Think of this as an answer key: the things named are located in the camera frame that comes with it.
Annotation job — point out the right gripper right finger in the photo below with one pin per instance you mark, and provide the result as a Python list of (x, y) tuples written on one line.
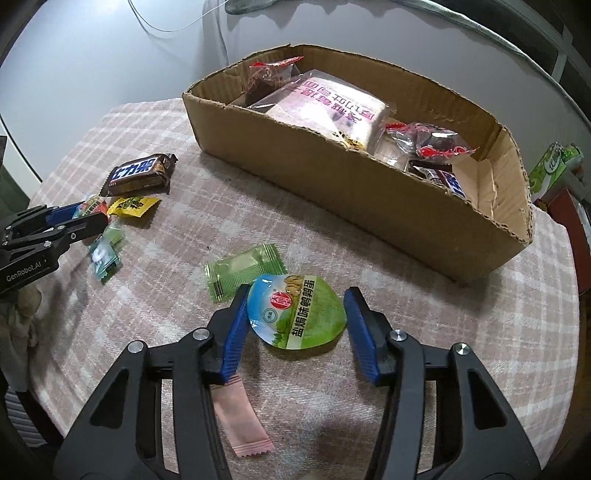
[(478, 435)]

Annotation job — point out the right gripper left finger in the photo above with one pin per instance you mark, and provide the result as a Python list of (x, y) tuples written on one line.
[(118, 435)]

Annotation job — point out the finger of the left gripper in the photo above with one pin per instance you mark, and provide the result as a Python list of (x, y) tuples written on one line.
[(81, 228), (39, 218)]

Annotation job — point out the yellow candy wrapper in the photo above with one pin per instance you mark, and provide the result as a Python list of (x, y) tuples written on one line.
[(134, 206)]

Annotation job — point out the brown Snickers bar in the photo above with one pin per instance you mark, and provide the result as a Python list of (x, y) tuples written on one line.
[(153, 171)]

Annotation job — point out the green round egg packet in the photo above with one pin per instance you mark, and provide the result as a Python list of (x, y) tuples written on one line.
[(295, 312)]

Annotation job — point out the beige cloth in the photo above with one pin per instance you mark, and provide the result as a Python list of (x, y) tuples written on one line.
[(18, 335)]

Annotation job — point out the teal candy packet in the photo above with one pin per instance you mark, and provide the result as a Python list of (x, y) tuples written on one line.
[(104, 252)]

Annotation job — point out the colourful candy packet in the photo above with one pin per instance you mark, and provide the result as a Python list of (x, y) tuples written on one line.
[(93, 204)]

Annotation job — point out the pink stick sachet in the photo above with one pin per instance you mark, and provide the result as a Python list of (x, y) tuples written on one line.
[(239, 422)]

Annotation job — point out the green candy sachet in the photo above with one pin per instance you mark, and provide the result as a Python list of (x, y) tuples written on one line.
[(223, 277)]

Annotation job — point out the red box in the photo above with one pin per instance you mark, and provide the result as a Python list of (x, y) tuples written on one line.
[(562, 210)]

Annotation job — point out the red clear snack pack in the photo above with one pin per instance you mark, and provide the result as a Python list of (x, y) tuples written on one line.
[(265, 78)]

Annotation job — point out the Snickers bar in box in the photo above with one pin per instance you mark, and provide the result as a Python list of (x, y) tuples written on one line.
[(439, 174)]

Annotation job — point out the pink bread package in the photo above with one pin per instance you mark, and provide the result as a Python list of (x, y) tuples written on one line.
[(336, 109)]

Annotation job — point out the red dates snack pack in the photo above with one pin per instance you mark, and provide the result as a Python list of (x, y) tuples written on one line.
[(428, 141)]

